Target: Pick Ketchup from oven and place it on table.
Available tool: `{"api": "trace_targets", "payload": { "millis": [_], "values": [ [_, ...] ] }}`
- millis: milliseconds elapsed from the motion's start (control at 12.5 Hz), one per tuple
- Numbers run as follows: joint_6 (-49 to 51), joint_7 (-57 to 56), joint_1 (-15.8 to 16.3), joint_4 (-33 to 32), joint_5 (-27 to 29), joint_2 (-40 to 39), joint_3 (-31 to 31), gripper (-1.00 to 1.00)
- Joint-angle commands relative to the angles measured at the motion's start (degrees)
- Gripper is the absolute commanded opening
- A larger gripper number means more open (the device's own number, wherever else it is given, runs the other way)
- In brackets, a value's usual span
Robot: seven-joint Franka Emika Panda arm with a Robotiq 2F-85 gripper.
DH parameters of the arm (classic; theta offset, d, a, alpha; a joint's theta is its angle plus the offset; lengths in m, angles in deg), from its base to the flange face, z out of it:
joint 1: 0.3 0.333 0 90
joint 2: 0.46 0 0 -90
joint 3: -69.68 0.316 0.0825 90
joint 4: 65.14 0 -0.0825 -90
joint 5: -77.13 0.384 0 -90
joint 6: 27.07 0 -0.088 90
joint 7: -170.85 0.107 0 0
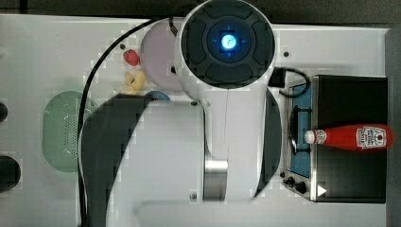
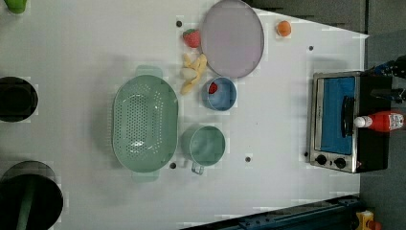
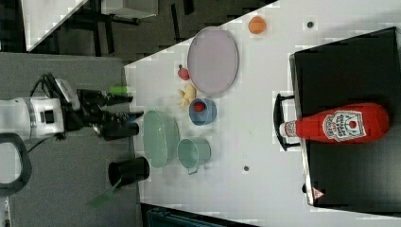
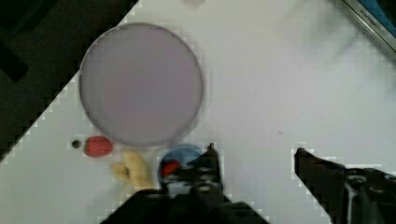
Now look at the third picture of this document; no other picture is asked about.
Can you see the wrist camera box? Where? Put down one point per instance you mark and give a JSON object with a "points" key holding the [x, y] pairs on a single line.
{"points": [[67, 93]]}

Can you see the white side table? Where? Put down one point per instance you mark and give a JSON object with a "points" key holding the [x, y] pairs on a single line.
{"points": [[42, 17]]}

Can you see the large lilac plate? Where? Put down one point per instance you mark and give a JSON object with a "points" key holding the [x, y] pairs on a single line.
{"points": [[212, 61]]}

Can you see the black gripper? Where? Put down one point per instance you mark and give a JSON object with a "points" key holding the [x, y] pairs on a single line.
{"points": [[84, 110]]}

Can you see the green mug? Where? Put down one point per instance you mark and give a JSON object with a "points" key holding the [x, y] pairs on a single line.
{"points": [[193, 152]]}

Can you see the yellow toy banana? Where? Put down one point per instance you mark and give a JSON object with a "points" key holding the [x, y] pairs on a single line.
{"points": [[187, 95]]}

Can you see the orange toy fruit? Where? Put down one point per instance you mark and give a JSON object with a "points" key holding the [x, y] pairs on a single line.
{"points": [[257, 25]]}

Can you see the red toy strawberry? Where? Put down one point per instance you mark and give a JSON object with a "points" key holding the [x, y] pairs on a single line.
{"points": [[183, 73]]}

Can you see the green colander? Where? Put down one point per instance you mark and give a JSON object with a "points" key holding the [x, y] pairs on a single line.
{"points": [[161, 137]]}

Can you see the green spatula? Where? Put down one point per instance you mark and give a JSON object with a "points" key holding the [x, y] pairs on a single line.
{"points": [[103, 198]]}

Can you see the red felt ketchup bottle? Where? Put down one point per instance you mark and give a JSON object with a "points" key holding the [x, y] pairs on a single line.
{"points": [[351, 124]]}

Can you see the green marker cap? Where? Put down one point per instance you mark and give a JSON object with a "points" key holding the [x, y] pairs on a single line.
{"points": [[118, 90]]}

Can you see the black cylinder cup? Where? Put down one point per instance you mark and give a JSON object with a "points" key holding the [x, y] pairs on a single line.
{"points": [[129, 171]]}

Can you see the blue bowl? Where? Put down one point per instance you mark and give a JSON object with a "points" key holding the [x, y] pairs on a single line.
{"points": [[207, 116]]}

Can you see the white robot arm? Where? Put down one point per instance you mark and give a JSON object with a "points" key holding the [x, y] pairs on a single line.
{"points": [[39, 118]]}

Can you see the black toaster oven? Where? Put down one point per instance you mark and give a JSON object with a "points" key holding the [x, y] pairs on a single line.
{"points": [[364, 177]]}

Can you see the black post on table edge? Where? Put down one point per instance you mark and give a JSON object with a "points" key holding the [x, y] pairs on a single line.
{"points": [[118, 132]]}

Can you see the small red toy in bowl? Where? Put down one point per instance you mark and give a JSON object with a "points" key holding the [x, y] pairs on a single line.
{"points": [[199, 107]]}

